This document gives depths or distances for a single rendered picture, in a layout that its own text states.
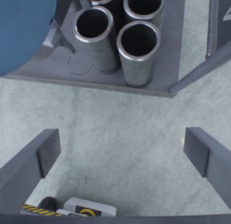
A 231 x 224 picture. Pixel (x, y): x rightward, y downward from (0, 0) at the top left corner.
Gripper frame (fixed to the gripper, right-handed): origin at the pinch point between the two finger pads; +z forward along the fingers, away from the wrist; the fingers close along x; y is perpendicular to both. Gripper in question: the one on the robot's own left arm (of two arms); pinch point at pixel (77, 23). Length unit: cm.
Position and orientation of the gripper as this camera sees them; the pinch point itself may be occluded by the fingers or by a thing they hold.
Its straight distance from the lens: 46.4
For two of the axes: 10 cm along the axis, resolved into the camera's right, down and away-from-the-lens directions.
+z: 1.4, 1.5, 9.8
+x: -3.1, 9.5, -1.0
